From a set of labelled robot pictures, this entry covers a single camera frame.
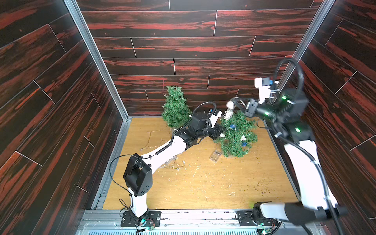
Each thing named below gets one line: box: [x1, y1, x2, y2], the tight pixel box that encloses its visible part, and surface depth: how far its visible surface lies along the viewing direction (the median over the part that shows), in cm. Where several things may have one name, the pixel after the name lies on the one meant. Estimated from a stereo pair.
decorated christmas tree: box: [213, 110, 259, 159], surface depth 82 cm
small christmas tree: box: [161, 85, 192, 130], surface depth 84 cm
